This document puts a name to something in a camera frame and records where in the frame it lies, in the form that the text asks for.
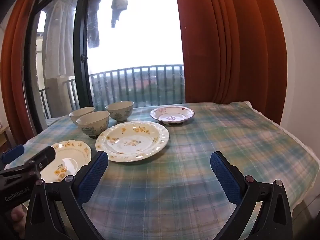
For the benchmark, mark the dark hanging garment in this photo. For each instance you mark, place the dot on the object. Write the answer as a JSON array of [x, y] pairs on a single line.
[[93, 25]]

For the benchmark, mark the wooden shelf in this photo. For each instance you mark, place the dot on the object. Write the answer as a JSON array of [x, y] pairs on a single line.
[[3, 135]]

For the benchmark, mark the grey hanging garment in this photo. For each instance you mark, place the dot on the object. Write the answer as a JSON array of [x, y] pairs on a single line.
[[118, 2]]

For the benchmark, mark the large yellow flower plate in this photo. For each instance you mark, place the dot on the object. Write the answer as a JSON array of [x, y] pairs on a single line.
[[132, 142]]

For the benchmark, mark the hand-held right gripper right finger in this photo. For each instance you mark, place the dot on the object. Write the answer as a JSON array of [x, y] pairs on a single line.
[[225, 177]]

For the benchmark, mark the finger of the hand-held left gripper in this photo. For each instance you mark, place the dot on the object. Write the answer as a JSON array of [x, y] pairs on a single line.
[[13, 152], [43, 156]]

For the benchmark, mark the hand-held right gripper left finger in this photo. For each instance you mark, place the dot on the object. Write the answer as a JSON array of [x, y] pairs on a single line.
[[93, 175]]

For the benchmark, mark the white hanging sheet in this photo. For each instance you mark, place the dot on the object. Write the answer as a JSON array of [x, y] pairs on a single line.
[[58, 42]]

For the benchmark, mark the orange curtain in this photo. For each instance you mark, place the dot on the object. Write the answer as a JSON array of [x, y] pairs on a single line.
[[12, 67], [225, 42]]

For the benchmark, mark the person's left hand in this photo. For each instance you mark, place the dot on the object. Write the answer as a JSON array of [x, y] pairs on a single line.
[[17, 220]]

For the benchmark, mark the red pattern scalloped plate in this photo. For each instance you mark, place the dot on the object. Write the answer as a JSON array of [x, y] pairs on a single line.
[[172, 116]]

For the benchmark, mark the balcony railing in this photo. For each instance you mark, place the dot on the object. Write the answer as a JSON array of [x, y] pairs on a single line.
[[136, 67]]

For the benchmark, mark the black window frame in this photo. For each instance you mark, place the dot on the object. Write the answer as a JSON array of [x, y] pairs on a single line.
[[80, 80]]

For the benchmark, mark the small scalloped yellow flower plate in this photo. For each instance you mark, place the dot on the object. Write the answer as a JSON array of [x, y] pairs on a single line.
[[71, 163]]

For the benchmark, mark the cream floral bowl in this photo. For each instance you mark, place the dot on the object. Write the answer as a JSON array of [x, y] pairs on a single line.
[[81, 113], [93, 126], [120, 112]]

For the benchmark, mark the plaid tablecloth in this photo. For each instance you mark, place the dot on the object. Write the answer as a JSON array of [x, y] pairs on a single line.
[[187, 180]]

